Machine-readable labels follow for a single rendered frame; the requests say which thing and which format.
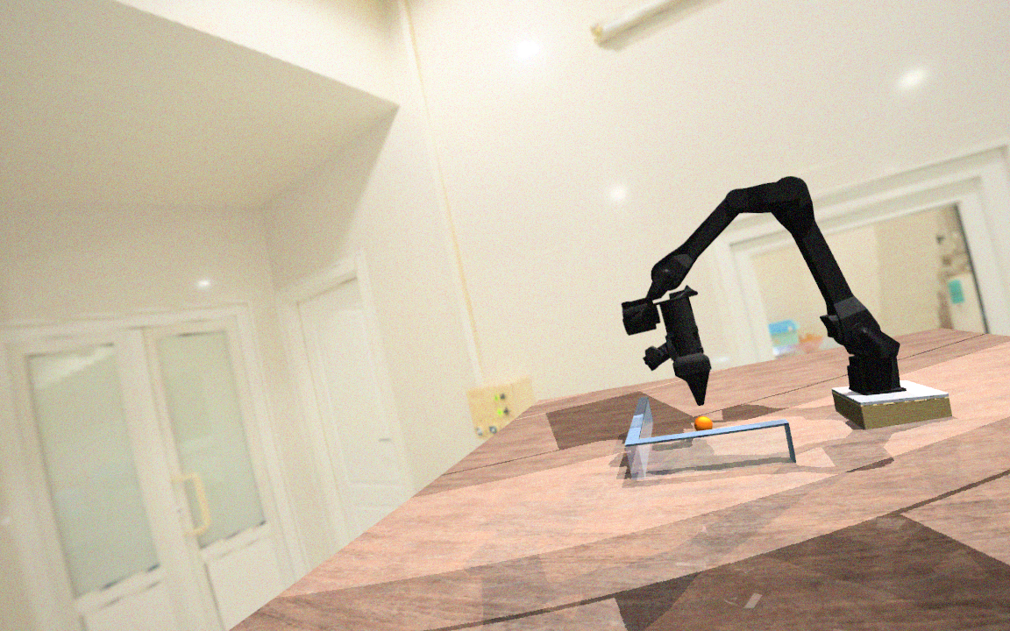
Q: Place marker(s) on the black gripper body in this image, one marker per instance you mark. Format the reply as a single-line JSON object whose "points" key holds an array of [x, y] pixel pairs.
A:
{"points": [[686, 342]]}

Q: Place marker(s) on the clear l-shaped low wall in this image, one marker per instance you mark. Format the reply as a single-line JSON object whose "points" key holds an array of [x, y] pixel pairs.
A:
{"points": [[727, 452]]}

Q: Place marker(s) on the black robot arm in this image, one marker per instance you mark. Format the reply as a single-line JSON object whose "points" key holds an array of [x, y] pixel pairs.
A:
{"points": [[874, 367]]}

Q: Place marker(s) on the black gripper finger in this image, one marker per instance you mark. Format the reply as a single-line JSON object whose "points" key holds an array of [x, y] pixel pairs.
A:
{"points": [[697, 383]]}

